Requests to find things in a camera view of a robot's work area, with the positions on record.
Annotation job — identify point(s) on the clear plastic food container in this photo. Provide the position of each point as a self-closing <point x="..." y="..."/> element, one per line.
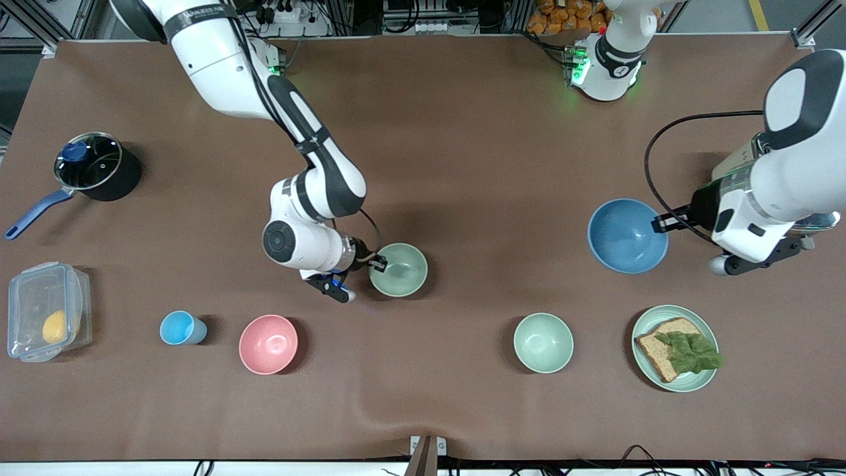
<point x="30" y="297"/>

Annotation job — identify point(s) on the yellow lemon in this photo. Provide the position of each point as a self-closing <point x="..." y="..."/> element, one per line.
<point x="55" y="326"/>

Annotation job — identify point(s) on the green lettuce leaf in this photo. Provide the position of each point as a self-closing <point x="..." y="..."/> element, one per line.
<point x="691" y="354"/>

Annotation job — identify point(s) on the blue cup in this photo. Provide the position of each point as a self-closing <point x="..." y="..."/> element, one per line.
<point x="177" y="328"/>

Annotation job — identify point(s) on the orange snack packets bag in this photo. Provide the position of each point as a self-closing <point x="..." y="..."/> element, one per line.
<point x="568" y="16"/>

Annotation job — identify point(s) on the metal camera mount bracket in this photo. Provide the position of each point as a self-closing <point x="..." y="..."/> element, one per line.
<point x="427" y="453"/>

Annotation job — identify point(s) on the pink bowl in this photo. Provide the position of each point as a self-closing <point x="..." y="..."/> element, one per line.
<point x="268" y="344"/>

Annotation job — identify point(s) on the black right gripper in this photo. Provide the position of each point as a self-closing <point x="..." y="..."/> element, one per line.
<point x="363" y="254"/>

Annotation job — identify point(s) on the blue bowl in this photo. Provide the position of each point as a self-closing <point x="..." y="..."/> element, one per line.
<point x="624" y="238"/>

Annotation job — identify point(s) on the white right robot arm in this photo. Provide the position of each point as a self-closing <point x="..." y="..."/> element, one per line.
<point x="218" y="66"/>

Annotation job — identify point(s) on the light green plate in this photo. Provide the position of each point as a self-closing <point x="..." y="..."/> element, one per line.
<point x="687" y="382"/>

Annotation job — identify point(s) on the metal corner bracket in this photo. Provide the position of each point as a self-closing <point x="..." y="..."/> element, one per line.
<point x="806" y="41"/>
<point x="50" y="49"/>

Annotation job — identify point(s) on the brown bread slice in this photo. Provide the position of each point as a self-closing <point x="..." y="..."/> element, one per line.
<point x="657" y="357"/>

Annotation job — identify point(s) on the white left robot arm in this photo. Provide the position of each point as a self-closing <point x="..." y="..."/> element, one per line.
<point x="800" y="165"/>

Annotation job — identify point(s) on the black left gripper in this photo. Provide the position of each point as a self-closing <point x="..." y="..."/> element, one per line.
<point x="702" y="205"/>

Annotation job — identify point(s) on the brown table cloth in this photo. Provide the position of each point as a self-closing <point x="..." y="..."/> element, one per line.
<point x="462" y="165"/>

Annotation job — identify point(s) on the silver toaster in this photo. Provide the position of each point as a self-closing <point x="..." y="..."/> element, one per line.
<point x="733" y="165"/>

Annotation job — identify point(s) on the light green bowl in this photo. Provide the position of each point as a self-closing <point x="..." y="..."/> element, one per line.
<point x="404" y="274"/>
<point x="543" y="342"/>

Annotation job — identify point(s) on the aluminium frame profile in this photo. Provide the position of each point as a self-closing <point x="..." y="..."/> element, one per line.
<point x="53" y="20"/>
<point x="819" y="23"/>

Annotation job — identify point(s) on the white power strip with plugs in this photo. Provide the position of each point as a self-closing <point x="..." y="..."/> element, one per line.
<point x="287" y="13"/>

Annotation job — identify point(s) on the glass pot lid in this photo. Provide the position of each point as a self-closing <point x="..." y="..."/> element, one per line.
<point x="92" y="168"/>

